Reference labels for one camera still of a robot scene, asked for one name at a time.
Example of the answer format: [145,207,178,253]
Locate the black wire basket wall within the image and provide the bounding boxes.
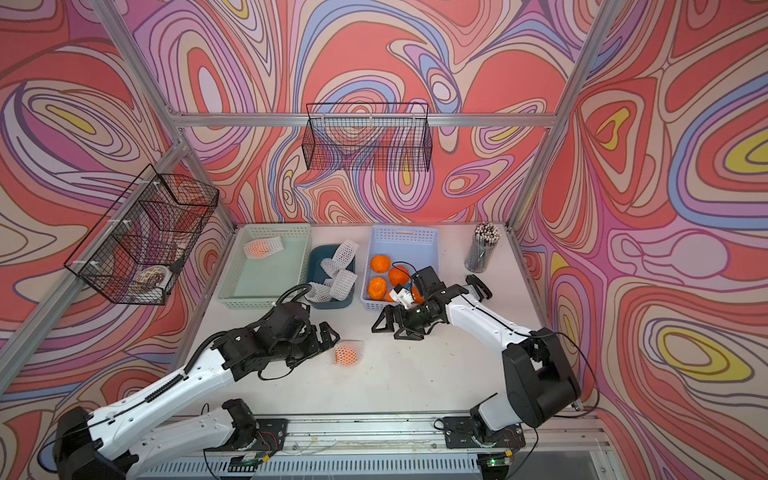
[64,166,219,306]
[301,101,433,173]

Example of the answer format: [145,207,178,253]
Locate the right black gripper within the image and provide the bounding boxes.
[372,298,440,339]

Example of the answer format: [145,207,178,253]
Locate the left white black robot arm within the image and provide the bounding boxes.
[53,302,340,479]

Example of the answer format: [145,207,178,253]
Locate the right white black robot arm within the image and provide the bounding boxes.
[371,267,581,448]

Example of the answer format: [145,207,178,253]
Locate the cup of pencils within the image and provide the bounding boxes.
[464,223,500,273]

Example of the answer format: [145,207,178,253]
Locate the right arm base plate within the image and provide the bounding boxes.
[433,416,526,452]

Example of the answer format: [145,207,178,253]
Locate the light blue plastic basket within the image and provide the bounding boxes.
[360,225,440,312]

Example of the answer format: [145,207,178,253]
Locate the black wire basket left wall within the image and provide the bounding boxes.
[64,166,219,306]

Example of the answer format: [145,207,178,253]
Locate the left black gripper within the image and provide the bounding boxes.
[273,320,345,369]

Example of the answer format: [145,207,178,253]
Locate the black wire basket back wall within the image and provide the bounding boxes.
[301,101,433,173]

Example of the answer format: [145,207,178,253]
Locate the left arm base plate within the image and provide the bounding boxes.
[208,418,289,454]

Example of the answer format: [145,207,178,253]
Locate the green plastic basket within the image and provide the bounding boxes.
[216,223,312,310]

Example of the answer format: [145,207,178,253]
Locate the item in left wire basket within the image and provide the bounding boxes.
[129,265,171,299]

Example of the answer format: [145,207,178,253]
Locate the white foam net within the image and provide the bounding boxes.
[304,282,333,303]
[330,269,358,301]
[332,240,359,269]
[320,258,343,279]

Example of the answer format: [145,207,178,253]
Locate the dark teal plastic tub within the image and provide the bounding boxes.
[307,244,355,310]

